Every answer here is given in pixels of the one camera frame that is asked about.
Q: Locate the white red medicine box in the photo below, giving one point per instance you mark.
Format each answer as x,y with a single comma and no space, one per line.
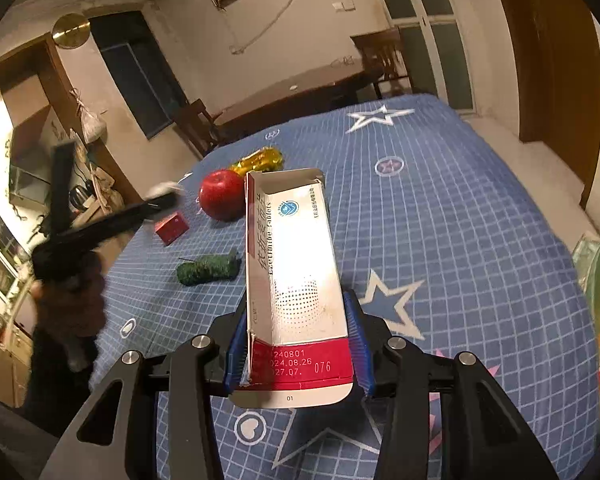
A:
300,270

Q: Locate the red apple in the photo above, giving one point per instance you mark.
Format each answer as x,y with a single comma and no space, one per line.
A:
222,195

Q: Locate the blue star grid tablecloth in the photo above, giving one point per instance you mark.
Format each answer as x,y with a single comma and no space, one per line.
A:
455,240

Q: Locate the gold foil wrapper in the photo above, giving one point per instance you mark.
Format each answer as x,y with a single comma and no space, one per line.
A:
260,159

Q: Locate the gold wall clock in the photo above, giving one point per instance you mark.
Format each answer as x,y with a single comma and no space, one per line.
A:
71,30

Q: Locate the wooden chair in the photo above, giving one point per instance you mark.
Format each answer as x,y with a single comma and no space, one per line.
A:
195,127
382,57

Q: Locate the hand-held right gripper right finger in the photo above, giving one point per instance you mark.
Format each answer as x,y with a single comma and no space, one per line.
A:
360,360

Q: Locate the green scouring pad roll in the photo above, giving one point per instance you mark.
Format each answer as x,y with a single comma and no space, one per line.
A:
207,269

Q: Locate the white cloth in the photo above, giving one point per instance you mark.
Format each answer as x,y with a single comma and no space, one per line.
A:
164,189

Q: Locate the hanging white bag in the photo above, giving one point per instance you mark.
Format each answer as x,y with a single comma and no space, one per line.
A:
92,122

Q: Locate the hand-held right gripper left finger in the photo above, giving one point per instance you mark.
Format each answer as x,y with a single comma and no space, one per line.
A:
235,355

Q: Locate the dark wooden dining table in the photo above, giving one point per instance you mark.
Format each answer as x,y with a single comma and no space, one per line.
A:
290,100

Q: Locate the black kettle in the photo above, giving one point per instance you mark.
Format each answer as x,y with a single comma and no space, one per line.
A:
78,199

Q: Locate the red cardboard box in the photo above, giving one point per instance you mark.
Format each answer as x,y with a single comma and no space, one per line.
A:
172,229

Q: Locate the brown wooden door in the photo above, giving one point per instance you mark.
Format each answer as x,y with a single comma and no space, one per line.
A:
550,75

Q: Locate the white wall socket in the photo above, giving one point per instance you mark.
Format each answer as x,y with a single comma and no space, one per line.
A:
343,6

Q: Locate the glass panel door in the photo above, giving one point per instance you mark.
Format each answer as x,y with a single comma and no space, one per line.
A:
425,25

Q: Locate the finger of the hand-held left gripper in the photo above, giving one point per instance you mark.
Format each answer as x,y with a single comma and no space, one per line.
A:
125,220
62,185

